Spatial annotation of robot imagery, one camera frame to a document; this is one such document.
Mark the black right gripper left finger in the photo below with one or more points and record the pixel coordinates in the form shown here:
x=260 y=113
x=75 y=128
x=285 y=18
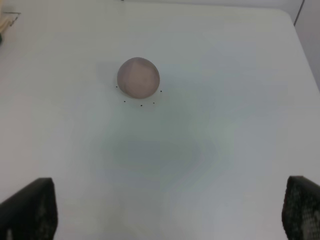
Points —
x=31 y=213

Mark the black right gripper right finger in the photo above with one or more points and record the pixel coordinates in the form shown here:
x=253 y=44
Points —
x=301 y=209

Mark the pink peach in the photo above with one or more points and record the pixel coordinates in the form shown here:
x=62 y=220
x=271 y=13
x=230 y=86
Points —
x=138 y=78

